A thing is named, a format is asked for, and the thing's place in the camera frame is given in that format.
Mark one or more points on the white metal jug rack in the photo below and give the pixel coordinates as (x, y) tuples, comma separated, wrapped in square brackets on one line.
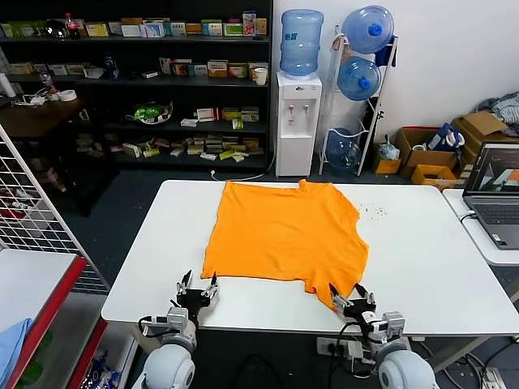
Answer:
[(330, 121)]

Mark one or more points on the yellow cardboard box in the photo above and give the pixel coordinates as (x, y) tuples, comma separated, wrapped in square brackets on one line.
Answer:
[(434, 178)]

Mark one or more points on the small yellow box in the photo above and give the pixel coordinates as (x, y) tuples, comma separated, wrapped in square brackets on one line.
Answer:
[(387, 166)]

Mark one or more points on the orange t-shirt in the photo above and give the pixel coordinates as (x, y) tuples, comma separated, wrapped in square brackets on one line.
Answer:
[(284, 235)]

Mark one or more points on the black shelving unit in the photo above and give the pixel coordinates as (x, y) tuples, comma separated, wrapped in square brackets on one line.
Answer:
[(134, 93)]

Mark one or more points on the shiny black bowl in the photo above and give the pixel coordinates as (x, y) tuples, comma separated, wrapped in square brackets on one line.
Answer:
[(56, 29)]

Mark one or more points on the white paper cup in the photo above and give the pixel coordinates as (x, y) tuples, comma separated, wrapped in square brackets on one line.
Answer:
[(260, 77)]

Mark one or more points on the beige hanging cloth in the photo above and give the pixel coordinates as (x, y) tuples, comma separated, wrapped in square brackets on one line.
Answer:
[(340, 44)]

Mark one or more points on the yellow white medicine box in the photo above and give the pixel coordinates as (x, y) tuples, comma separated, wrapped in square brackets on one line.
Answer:
[(217, 69)]

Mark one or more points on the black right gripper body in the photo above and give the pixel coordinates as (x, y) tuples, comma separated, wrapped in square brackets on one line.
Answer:
[(359, 309)]

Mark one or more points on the green beige box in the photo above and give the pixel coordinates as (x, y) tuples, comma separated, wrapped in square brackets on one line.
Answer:
[(250, 114)]

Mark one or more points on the clear plastic bag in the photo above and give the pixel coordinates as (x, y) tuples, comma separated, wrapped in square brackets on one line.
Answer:
[(388, 150)]

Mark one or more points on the labelled blue water jug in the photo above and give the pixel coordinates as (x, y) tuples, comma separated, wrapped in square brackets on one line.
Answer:
[(301, 44)]

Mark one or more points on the light blue cloth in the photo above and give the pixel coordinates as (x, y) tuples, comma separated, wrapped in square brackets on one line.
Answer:
[(14, 336)]

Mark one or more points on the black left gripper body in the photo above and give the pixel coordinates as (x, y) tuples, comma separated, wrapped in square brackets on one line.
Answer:
[(192, 302)]

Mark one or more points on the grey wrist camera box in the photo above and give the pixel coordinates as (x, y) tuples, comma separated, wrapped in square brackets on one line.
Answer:
[(177, 316), (392, 323)]

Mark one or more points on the orange dark medicine box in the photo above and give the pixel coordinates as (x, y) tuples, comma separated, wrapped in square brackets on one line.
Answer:
[(181, 69)]

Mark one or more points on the white power adapter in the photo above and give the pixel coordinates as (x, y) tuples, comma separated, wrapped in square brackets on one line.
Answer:
[(35, 99)]

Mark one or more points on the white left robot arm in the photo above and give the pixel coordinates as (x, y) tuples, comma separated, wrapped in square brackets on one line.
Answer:
[(168, 366)]

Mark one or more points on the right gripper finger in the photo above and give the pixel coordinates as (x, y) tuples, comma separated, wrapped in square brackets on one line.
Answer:
[(340, 302), (368, 296)]

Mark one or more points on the white water dispenser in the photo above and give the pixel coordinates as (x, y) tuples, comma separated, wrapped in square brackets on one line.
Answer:
[(298, 129)]

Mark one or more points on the grey laptop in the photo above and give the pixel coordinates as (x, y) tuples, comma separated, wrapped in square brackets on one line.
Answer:
[(492, 202)]

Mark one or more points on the bright green flat box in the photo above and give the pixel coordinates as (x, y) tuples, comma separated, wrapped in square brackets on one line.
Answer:
[(227, 155)]

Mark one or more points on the light green flat box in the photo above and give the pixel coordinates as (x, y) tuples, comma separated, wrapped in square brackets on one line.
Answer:
[(151, 152)]

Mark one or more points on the white cylindrical bottle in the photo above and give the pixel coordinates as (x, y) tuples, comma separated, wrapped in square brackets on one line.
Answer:
[(6, 85)]

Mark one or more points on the cola bottle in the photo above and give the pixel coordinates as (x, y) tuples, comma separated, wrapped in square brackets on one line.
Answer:
[(73, 26)]

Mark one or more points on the blue white medicine box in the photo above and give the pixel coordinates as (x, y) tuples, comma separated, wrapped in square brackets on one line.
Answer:
[(153, 30)]

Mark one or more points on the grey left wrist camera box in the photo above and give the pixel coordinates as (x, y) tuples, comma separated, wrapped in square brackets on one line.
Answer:
[(177, 316)]

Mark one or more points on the long green medicine box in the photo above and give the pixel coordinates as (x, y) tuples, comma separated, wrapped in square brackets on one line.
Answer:
[(26, 29)]

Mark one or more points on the colourful tall carton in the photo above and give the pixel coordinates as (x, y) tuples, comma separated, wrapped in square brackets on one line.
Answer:
[(249, 24)]

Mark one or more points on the white red upright box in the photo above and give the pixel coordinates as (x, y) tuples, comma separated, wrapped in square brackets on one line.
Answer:
[(165, 66)]

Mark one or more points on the yellow green medicine box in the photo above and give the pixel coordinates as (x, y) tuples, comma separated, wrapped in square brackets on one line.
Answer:
[(97, 29)]

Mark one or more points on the beige medicine box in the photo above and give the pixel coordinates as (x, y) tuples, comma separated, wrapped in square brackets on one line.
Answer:
[(76, 68), (57, 69), (20, 68)]

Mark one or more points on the white teal medicine box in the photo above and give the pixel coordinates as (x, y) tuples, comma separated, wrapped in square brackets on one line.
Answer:
[(200, 71)]

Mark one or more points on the white open box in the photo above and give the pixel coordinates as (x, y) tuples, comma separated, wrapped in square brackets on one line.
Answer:
[(93, 72)]

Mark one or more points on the small green box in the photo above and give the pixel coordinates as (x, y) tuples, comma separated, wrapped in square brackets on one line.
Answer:
[(238, 124)]

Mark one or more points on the blue bag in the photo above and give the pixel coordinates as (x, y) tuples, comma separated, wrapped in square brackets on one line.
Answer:
[(444, 138)]

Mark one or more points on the brown wooden desk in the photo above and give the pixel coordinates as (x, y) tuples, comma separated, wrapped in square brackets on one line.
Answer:
[(44, 117)]

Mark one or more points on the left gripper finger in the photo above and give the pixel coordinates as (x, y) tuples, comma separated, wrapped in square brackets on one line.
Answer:
[(183, 285), (211, 289)]

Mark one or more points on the blue snack packets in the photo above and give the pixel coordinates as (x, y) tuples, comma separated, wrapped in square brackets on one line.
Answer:
[(101, 370)]

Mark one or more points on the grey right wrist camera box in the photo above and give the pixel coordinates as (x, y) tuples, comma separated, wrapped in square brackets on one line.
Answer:
[(392, 323)]

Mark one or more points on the pale yellow flat box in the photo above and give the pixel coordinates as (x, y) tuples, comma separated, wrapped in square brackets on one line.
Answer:
[(241, 157)]

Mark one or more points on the white power strip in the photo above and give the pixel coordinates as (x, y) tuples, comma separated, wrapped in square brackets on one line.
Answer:
[(491, 379), (326, 346)]

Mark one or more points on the red white medicine box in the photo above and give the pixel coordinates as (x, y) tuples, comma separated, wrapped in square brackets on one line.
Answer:
[(238, 71)]

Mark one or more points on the cream flat box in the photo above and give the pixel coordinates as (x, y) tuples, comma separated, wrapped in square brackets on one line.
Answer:
[(177, 151)]

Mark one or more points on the beige tilted box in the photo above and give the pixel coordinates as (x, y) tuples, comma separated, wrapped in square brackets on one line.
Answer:
[(132, 150)]

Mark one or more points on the big brown cardboard box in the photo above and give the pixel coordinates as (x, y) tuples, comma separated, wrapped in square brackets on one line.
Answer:
[(482, 125)]

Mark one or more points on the small white flat box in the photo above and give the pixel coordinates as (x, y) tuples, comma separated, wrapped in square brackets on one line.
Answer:
[(150, 74)]

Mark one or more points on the open red-edged cardboard box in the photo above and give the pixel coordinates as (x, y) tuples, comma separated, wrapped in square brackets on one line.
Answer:
[(409, 142)]

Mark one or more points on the pile of grey clothes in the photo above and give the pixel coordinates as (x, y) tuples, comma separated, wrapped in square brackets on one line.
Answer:
[(504, 109)]

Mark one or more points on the wide red white box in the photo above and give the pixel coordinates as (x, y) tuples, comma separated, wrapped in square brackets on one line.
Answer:
[(208, 114)]

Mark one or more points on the dark blue hanging cloth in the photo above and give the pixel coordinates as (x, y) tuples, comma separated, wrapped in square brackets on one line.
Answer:
[(387, 54)]

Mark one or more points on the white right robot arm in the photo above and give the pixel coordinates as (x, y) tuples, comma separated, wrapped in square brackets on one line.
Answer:
[(405, 370)]

